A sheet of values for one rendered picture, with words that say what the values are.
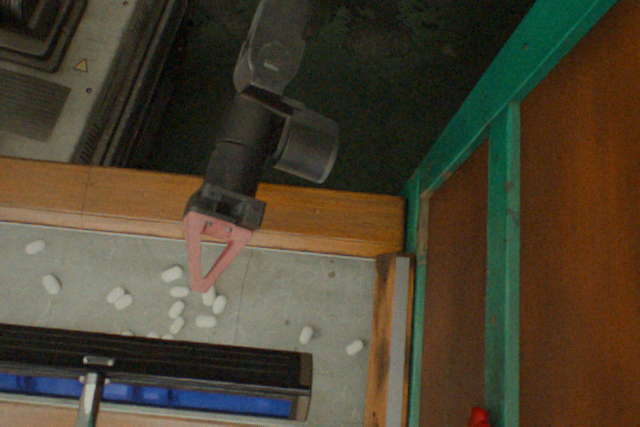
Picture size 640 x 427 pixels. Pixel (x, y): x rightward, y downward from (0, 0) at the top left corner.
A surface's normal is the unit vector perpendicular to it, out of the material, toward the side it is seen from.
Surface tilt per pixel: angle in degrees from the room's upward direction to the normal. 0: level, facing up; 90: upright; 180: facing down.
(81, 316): 0
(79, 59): 0
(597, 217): 90
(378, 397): 66
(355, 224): 0
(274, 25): 17
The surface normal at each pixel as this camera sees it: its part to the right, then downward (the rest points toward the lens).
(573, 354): -0.99, -0.11
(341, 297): 0.04, -0.25
